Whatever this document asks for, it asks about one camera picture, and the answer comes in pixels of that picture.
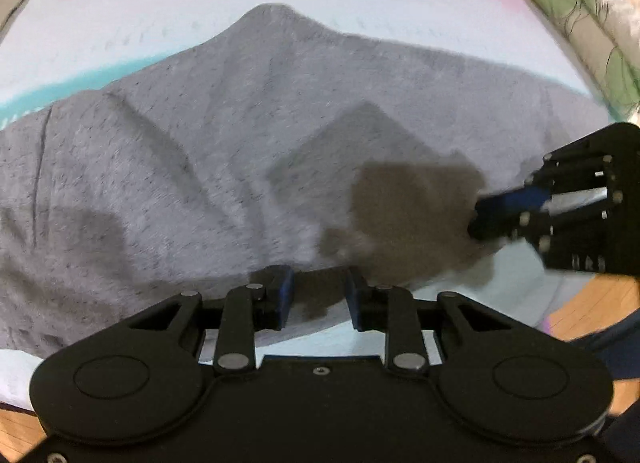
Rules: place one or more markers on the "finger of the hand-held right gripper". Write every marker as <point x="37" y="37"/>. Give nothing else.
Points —
<point x="500" y="225"/>
<point x="515" y="198"/>

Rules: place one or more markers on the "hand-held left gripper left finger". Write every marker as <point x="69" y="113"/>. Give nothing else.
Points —
<point x="282" y="295"/>

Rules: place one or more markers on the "grey pants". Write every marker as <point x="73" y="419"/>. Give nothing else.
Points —
<point x="225" y="153"/>

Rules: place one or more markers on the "leaf-print rolled duvet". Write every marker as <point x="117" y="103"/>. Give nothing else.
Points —
<point x="565" y="13"/>

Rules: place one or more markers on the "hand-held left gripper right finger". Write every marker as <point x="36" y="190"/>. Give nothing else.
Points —
<point x="354" y="295"/>

